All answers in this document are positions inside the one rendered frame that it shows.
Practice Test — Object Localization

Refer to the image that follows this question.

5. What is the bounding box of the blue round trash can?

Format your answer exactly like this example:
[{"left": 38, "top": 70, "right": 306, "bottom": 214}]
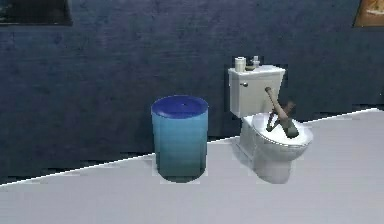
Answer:
[{"left": 150, "top": 94, "right": 210, "bottom": 184}]

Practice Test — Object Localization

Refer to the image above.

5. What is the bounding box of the white toilet paper roll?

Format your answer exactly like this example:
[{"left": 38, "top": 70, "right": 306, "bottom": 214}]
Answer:
[{"left": 234, "top": 56, "right": 247, "bottom": 73}]

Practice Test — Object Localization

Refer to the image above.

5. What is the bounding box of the dark framed wall picture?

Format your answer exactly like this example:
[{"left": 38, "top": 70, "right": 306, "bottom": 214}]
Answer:
[{"left": 0, "top": 0, "right": 74, "bottom": 27}]

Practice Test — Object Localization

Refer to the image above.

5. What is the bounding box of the orange framed wall picture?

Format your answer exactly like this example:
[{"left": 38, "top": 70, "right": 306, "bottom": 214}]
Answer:
[{"left": 352, "top": 0, "right": 384, "bottom": 28}]

